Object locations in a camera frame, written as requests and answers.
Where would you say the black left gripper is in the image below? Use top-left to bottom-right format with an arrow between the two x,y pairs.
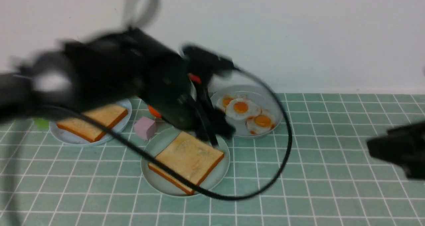
138,58 -> 236,147

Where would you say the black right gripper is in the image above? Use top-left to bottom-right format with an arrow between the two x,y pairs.
366,121 -> 425,180

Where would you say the fried egg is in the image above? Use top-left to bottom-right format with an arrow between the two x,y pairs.
225,98 -> 261,121
245,110 -> 276,135
215,94 -> 246,112

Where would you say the toast slice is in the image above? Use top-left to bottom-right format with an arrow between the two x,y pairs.
148,131 -> 225,195
56,104 -> 129,143

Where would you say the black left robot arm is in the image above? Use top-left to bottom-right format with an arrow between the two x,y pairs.
1,28 -> 235,143

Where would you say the grey egg plate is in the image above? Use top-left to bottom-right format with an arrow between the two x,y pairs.
211,85 -> 283,138

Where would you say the orange fruit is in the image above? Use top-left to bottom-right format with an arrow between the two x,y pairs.
147,105 -> 161,118

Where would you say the green centre plate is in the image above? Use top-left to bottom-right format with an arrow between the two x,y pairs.
141,126 -> 231,197

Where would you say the pink cube block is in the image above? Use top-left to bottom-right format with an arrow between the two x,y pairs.
133,117 -> 156,141

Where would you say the green checked tablecloth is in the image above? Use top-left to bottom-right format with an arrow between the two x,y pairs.
0,94 -> 425,226

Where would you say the light blue plate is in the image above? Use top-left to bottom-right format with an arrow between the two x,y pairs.
49,99 -> 132,147

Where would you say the green cube block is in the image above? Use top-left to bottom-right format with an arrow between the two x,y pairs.
33,118 -> 49,130

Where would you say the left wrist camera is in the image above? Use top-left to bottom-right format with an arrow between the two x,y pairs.
182,45 -> 236,86

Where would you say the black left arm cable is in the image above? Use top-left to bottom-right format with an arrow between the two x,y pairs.
43,68 -> 293,201

